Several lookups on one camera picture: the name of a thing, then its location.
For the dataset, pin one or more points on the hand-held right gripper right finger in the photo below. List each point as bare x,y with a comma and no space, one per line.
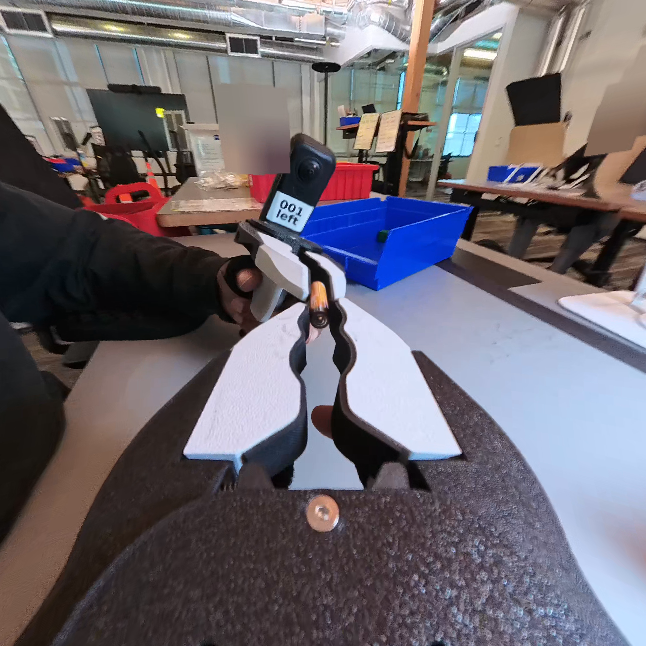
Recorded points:
393,398

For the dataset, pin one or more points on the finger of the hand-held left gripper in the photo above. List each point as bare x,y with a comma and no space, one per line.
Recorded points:
333,275
285,267

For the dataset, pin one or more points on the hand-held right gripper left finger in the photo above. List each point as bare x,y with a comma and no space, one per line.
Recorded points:
247,398

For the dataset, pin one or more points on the yellow black battery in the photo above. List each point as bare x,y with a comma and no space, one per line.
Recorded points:
319,303

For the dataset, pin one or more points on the blue plastic bin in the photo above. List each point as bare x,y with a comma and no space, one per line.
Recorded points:
414,237
499,174

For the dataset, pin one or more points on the person's left forearm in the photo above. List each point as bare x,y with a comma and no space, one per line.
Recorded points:
101,267

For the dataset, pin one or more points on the person's right hand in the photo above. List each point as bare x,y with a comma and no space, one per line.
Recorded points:
323,419

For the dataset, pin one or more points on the clear plastic bag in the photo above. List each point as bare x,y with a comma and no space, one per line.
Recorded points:
219,179

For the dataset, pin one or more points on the black floor lamp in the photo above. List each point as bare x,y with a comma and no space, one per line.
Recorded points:
325,66

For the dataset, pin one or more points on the white paper box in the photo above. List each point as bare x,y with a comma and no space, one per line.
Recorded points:
204,149

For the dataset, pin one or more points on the white air vent grille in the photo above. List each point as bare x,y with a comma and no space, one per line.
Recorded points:
242,44
22,20

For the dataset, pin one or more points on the wooden support column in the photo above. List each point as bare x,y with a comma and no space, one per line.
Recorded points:
416,75

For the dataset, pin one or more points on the orange traffic cone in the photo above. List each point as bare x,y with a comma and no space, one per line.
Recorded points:
150,174

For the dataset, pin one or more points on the red plastic tote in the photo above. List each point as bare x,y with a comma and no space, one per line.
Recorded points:
131,202

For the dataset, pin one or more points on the black screen on stand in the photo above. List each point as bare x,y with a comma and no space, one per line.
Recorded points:
131,118

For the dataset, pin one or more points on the long wooden table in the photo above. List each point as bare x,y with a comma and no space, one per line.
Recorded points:
555,199

